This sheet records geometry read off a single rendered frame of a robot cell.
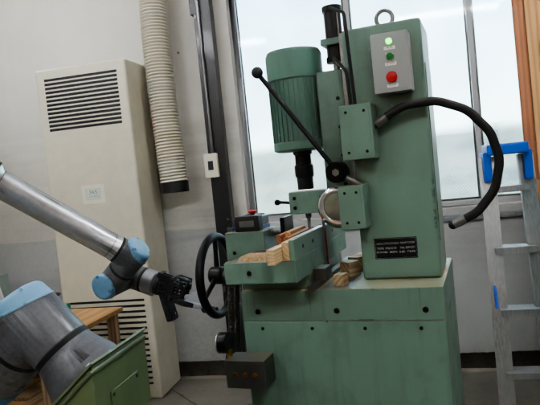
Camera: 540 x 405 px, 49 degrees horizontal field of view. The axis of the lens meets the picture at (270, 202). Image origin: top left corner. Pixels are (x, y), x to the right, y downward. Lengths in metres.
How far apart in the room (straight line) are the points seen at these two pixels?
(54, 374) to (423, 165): 1.08
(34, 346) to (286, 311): 0.68
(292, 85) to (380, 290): 0.66
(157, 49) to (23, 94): 0.96
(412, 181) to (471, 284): 1.62
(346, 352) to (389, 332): 0.14
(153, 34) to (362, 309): 2.10
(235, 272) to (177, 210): 1.78
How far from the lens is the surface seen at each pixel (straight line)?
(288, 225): 1.87
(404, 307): 1.63
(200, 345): 3.50
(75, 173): 3.31
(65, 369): 1.46
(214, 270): 1.99
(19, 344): 1.52
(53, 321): 1.49
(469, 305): 3.27
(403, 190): 1.69
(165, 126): 3.21
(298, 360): 1.75
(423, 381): 1.69
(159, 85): 3.24
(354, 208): 1.63
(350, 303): 1.66
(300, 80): 1.80
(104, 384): 1.40
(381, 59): 1.66
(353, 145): 1.63
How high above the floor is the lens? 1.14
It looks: 3 degrees down
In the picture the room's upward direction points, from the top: 6 degrees counter-clockwise
